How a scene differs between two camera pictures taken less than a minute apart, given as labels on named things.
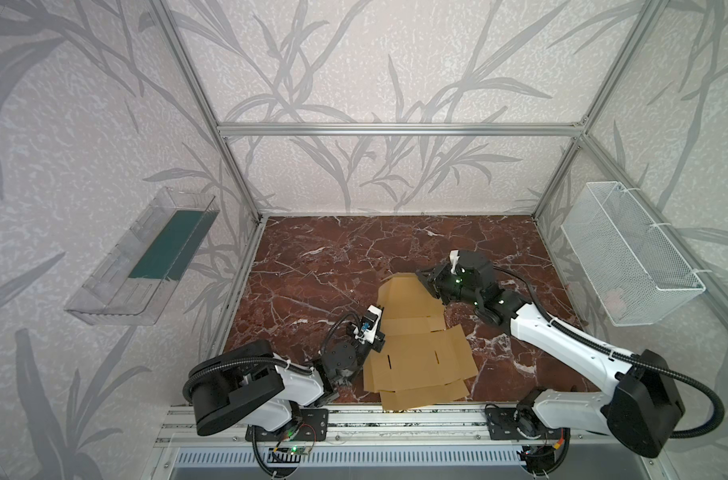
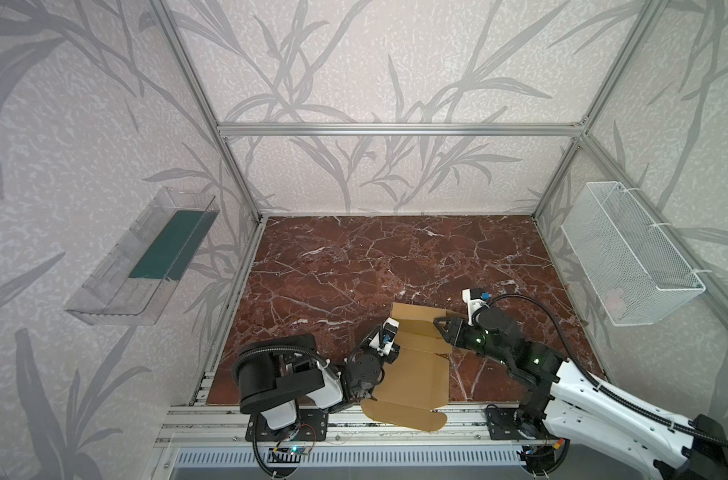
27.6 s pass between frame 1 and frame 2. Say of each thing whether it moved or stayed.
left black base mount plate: stayed
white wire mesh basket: stayed
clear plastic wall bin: stayed
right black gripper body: moved
